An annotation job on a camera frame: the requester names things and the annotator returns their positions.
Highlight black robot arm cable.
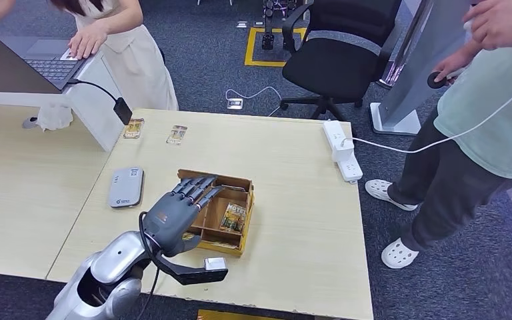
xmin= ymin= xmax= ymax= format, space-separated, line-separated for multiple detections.
xmin=137 ymin=211 xmax=162 ymax=320

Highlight person's left hand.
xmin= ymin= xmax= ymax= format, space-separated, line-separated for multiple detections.
xmin=462 ymin=0 xmax=512 ymax=51
xmin=67 ymin=22 xmax=108 ymax=61

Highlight white charger cable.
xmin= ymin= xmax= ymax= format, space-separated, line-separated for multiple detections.
xmin=342 ymin=75 xmax=512 ymax=155

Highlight white perforated clog shoe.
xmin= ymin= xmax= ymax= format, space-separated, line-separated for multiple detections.
xmin=364 ymin=179 xmax=418 ymax=212
xmin=380 ymin=237 xmax=419 ymax=270

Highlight wooden compartment box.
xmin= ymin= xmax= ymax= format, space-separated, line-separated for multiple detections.
xmin=162 ymin=169 xmax=255 ymax=259

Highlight white crumpled tissue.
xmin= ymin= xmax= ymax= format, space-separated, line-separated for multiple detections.
xmin=36 ymin=103 xmax=75 ymax=132

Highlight person's right hand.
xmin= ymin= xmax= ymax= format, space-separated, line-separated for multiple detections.
xmin=432 ymin=48 xmax=473 ymax=87

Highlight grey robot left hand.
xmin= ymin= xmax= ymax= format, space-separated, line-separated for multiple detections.
xmin=142 ymin=175 xmax=225 ymax=259

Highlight white power strip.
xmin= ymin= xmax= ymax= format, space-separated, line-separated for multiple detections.
xmin=323 ymin=120 xmax=364 ymax=184

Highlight dark grey laptop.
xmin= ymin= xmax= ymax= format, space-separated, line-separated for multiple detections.
xmin=0 ymin=18 xmax=93 ymax=95

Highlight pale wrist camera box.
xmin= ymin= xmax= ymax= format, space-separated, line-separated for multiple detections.
xmin=203 ymin=257 xmax=229 ymax=271

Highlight black laptop power cable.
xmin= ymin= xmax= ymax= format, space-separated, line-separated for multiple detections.
xmin=67 ymin=78 xmax=120 ymax=103

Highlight black laptop power adapter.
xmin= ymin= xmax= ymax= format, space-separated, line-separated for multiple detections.
xmin=113 ymin=97 xmax=133 ymax=126

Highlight black wheeled equipment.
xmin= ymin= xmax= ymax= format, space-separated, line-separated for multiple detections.
xmin=260 ymin=0 xmax=299 ymax=51

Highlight grey card reader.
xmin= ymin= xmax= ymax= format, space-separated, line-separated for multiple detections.
xmin=107 ymin=165 xmax=145 ymax=209

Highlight grey metal floor stand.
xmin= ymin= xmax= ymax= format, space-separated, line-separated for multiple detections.
xmin=369 ymin=0 xmax=471 ymax=137

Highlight white floor cable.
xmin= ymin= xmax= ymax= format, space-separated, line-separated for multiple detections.
xmin=225 ymin=86 xmax=283 ymax=118

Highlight white charger plug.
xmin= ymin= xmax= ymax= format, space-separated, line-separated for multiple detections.
xmin=331 ymin=137 xmax=356 ymax=163

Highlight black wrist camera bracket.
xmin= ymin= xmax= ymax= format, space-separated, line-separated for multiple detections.
xmin=149 ymin=251 xmax=229 ymax=286

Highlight white reception counter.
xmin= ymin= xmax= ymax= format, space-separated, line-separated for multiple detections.
xmin=0 ymin=51 xmax=127 ymax=153

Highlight black office chair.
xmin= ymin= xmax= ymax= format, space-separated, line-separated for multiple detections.
xmin=280 ymin=0 xmax=403 ymax=122

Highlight person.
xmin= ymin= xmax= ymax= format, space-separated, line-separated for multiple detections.
xmin=364 ymin=0 xmax=512 ymax=270
xmin=0 ymin=0 xmax=179 ymax=111

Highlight black round hand controller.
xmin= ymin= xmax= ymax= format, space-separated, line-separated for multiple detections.
xmin=427 ymin=70 xmax=449 ymax=89

